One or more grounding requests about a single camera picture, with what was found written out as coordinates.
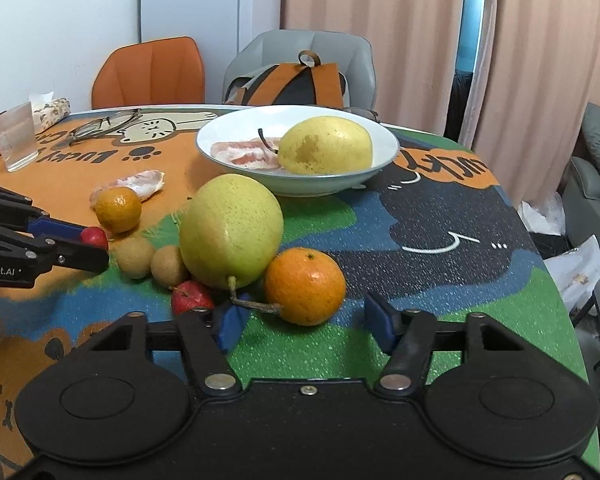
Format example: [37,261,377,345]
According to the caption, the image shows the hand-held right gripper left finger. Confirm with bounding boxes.
[75,304,252,395]

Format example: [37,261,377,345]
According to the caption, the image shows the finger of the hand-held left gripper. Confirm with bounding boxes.
[0,179,86,242]
[0,219,111,275]

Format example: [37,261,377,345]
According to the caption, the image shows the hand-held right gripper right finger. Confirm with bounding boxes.
[364,292,536,393]

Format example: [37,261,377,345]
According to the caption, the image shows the small red fruit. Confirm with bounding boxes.
[171,281,216,316]
[80,226,110,251]

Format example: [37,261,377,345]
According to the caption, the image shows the brown kiwi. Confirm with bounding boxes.
[116,237,157,280]
[151,245,191,288]

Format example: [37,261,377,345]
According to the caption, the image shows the small orange mandarin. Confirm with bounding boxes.
[95,186,143,234]

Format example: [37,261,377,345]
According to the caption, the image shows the large orange mandarin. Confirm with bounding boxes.
[264,247,347,327]

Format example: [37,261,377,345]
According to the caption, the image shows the peeled pomelo segment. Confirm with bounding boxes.
[90,170,167,209]

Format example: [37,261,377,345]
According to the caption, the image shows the large yellow-green pear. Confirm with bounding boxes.
[179,173,286,315]

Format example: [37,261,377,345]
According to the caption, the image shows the white ceramic bowl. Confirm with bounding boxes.
[196,105,400,198]

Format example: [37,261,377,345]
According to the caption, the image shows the colourful printed table mat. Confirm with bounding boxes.
[0,105,591,468]

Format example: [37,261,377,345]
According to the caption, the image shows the clear glass cup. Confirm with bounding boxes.
[0,101,39,173]

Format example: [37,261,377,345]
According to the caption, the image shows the floral tissue pack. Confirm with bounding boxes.
[27,91,72,130]

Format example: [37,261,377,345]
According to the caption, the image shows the black eyeglasses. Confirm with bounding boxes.
[69,108,143,145]

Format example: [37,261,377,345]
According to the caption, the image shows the pink pomelo pieces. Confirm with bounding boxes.
[211,136,281,170]

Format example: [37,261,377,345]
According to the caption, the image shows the yellow pear with dark stem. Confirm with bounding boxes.
[258,116,373,176]

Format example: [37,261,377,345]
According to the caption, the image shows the orange chair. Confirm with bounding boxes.
[91,36,207,110]

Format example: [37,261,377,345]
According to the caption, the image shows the black bag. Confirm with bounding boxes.
[530,230,576,260]

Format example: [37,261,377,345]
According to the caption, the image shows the white plastic bag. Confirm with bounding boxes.
[545,235,600,311]
[517,192,566,236]

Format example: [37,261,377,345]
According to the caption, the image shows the grey sofa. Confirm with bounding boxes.
[562,102,600,271]

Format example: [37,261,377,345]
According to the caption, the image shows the orange and black backpack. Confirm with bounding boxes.
[224,51,348,108]

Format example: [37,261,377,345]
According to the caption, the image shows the pink curtain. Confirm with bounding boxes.
[280,0,468,148]
[472,0,600,181]

